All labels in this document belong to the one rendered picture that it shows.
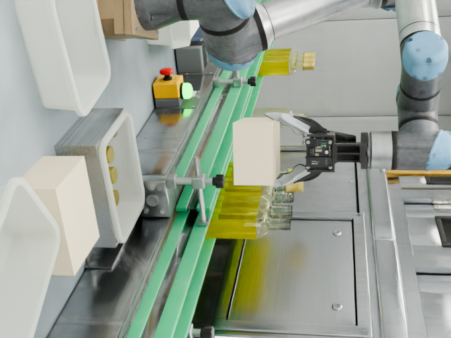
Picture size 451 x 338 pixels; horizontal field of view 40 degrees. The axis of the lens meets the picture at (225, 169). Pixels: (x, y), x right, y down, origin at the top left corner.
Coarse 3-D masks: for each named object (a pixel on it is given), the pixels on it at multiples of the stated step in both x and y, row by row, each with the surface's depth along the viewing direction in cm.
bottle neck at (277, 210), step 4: (272, 208) 146; (276, 208) 146; (280, 208) 146; (284, 208) 146; (288, 208) 145; (292, 208) 147; (272, 212) 146; (276, 212) 146; (280, 212) 145; (284, 212) 145; (288, 212) 145; (292, 212) 147; (272, 216) 146; (276, 216) 146; (280, 216) 146; (284, 216) 146; (288, 216) 146; (292, 216) 146
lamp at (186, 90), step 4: (180, 84) 168; (184, 84) 168; (188, 84) 168; (180, 88) 167; (184, 88) 167; (188, 88) 167; (192, 88) 169; (180, 92) 167; (184, 92) 167; (188, 92) 167; (192, 92) 169; (184, 96) 168; (188, 96) 168
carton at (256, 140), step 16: (240, 128) 116; (256, 128) 116; (272, 128) 117; (240, 144) 117; (256, 144) 116; (272, 144) 117; (240, 160) 117; (256, 160) 117; (272, 160) 117; (240, 176) 118; (256, 176) 117; (272, 176) 117
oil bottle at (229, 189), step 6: (228, 186) 153; (234, 186) 153; (240, 186) 152; (246, 186) 152; (252, 186) 152; (258, 186) 152; (264, 186) 152; (270, 186) 152; (222, 192) 151; (228, 192) 151; (234, 192) 150; (240, 192) 150; (246, 192) 150; (252, 192) 150; (258, 192) 149; (264, 192) 149; (270, 192) 150; (270, 198) 150
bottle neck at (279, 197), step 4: (276, 192) 151; (280, 192) 151; (284, 192) 151; (288, 192) 151; (292, 192) 151; (276, 196) 151; (280, 196) 151; (284, 196) 150; (288, 196) 150; (292, 196) 150; (276, 200) 151; (280, 200) 151; (284, 200) 150; (288, 200) 150; (292, 200) 150
